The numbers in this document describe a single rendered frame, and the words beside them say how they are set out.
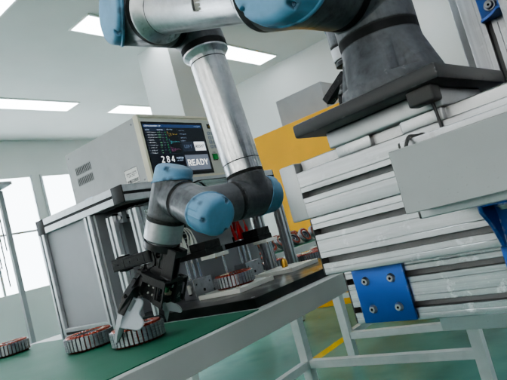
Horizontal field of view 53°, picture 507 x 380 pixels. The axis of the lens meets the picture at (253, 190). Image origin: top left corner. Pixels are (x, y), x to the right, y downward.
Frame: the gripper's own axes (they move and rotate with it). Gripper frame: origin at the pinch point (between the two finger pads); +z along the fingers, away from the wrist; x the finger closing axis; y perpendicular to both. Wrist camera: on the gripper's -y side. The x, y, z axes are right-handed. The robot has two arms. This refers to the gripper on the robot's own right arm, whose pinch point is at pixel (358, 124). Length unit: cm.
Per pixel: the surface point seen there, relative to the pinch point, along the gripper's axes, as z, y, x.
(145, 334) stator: 38, -8, -85
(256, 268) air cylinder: 36, -38, -23
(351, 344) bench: 102, -110, 104
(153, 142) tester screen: -8, -35, -52
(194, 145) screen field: -7, -37, -36
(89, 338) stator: 38, -27, -87
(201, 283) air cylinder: 34, -34, -49
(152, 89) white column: -169, -372, 206
